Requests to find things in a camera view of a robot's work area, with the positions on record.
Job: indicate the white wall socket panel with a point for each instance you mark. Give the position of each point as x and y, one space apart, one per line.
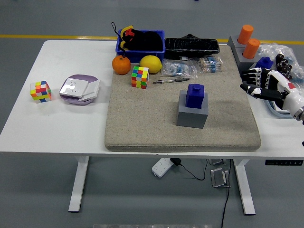
72 88

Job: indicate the black table control panel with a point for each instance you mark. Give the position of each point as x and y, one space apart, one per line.
285 163

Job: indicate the white power strip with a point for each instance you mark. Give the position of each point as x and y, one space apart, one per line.
162 167

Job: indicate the grey-brown mat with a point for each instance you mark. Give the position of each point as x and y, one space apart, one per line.
142 118

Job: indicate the clear bag of blue resistors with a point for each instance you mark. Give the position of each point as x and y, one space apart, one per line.
178 69

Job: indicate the blue plastic bin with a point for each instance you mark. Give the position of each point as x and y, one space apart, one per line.
142 56

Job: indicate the grey cylinder holder block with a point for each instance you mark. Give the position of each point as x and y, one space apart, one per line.
244 63
232 42

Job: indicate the light blue plate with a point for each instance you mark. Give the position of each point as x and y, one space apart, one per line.
273 110

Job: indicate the purple plate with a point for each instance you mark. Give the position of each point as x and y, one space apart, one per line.
82 77

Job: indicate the multicoloured puzzle cube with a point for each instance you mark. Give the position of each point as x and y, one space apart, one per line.
140 77
40 92

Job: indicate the orange fruit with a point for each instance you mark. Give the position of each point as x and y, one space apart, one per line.
121 65

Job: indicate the white table leg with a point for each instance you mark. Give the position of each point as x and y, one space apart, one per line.
79 185
244 187

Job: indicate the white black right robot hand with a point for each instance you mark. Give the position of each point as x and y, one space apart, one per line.
291 95

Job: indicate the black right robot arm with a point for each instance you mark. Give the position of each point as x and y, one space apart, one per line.
300 114

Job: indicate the white wall switch panel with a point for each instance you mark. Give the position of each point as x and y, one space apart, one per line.
91 90

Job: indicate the blue seal stamp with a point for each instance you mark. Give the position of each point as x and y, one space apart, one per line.
194 97
264 63

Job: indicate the grey square seal holder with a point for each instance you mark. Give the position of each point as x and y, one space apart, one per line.
190 118

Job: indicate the metal floor bracket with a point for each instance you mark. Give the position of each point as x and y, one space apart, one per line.
216 162
219 178

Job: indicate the black wrapped long object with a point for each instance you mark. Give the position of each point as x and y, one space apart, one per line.
190 47

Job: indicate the small black cylindrical part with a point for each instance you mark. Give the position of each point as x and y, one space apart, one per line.
280 59
287 67
289 75

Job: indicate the yellow lemon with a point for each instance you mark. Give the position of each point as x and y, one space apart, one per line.
150 64

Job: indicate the clear ballpoint pen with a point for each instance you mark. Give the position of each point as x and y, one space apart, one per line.
171 81

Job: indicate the crumpled clear plastic bag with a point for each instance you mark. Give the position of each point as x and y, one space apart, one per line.
270 48

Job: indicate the orange cylinder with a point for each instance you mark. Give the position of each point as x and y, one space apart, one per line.
251 48
245 34

